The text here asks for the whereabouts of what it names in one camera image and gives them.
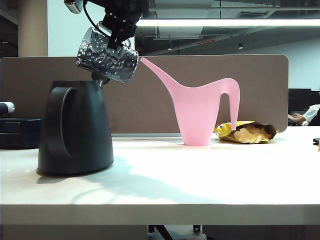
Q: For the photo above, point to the purple textured glass cup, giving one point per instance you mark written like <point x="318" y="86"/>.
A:
<point x="105" y="57"/>

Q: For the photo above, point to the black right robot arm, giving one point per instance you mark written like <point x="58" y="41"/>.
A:
<point x="120" y="6"/>

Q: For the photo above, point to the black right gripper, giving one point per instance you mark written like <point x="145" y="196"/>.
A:
<point x="122" y="21"/>

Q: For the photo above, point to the silver metal cylinder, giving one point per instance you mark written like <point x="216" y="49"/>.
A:
<point x="73" y="5"/>

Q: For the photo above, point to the white and black cylinder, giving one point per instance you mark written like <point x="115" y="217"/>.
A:
<point x="6" y="108"/>

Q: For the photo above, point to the small yellow object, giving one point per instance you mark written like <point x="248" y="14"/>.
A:
<point x="319" y="146"/>

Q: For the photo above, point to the brown desk divider panel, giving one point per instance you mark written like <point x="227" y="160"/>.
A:
<point x="150" y="105"/>

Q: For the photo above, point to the black monitor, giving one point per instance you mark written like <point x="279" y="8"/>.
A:
<point x="300" y="100"/>

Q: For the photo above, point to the person in white shirt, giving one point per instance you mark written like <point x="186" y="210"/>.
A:
<point x="310" y="113"/>

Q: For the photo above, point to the black box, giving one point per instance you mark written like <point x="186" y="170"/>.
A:
<point x="17" y="135"/>

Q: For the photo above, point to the black kettle with spout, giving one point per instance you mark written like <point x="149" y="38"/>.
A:
<point x="85" y="125"/>

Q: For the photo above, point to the black table leg frame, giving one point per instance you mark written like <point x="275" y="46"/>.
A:
<point x="157" y="231"/>

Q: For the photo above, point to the pink plastic watering can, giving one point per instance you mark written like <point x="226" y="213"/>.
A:
<point x="197" y="112"/>

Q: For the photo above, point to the small black flat object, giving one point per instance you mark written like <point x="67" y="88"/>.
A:
<point x="316" y="141"/>

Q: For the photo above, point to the yellow potato chip bag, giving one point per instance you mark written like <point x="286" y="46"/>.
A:
<point x="250" y="135"/>

